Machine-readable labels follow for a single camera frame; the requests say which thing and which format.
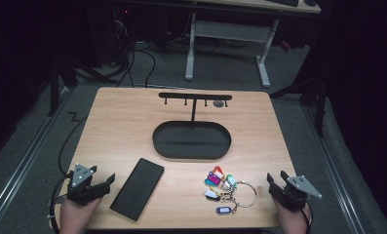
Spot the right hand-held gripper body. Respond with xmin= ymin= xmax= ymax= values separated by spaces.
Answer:
xmin=268 ymin=175 xmax=323 ymax=213

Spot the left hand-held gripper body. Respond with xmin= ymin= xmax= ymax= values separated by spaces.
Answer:
xmin=67 ymin=163 xmax=112 ymax=207

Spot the black wallet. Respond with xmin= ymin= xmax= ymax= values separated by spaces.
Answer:
xmin=109 ymin=157 xmax=166 ymax=222

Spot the key ring with colourful tags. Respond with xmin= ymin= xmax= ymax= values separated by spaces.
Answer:
xmin=203 ymin=165 xmax=258 ymax=216

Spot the black hook stand with tray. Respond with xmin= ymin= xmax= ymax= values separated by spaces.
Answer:
xmin=152 ymin=92 xmax=233 ymax=161

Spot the person's left hand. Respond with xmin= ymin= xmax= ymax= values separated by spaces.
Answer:
xmin=58 ymin=196 xmax=102 ymax=222

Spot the person's right hand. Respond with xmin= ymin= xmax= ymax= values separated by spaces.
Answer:
xmin=273 ymin=198 xmax=313 ymax=228

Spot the black metal stand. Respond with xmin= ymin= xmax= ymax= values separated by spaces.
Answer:
xmin=268 ymin=72 xmax=330 ymax=138
xmin=48 ymin=58 xmax=80 ymax=118

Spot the right hand-held gripper cable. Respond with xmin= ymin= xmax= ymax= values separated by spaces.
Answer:
xmin=299 ymin=201 xmax=314 ymax=234

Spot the hand-held gripper cable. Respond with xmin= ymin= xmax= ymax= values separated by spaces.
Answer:
xmin=49 ymin=171 xmax=75 ymax=234
xmin=299 ymin=201 xmax=314 ymax=234

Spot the left hand-held gripper cable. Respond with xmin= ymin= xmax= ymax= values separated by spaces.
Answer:
xmin=49 ymin=171 xmax=75 ymax=234

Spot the black floor cable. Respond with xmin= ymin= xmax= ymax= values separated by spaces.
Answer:
xmin=58 ymin=111 xmax=89 ymax=176

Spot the metal floor rail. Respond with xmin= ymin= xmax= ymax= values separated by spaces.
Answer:
xmin=302 ymin=105 xmax=368 ymax=234
xmin=0 ymin=87 xmax=72 ymax=230

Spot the bundle of black cables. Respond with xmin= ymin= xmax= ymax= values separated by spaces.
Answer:
xmin=99 ymin=9 xmax=157 ymax=89

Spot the white desk frame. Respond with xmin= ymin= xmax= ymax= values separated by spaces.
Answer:
xmin=168 ymin=0 xmax=322 ymax=89

